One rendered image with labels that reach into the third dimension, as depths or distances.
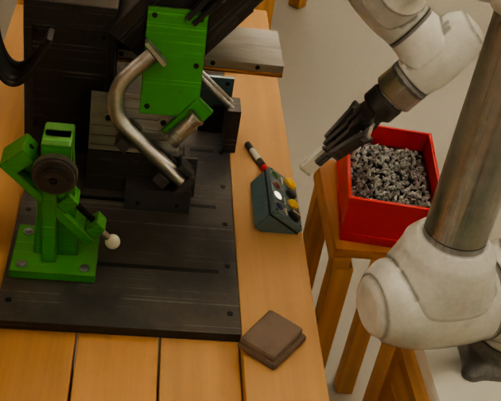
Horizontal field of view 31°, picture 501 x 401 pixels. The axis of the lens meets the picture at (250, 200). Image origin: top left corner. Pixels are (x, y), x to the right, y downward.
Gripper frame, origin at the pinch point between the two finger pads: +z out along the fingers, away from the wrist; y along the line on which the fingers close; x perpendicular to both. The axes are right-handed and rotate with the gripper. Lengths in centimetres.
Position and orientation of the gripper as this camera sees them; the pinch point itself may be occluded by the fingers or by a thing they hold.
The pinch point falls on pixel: (316, 160)
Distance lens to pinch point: 184.5
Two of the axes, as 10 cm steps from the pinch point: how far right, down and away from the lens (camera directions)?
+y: -0.6, -6.1, 7.9
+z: -6.9, 6.0, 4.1
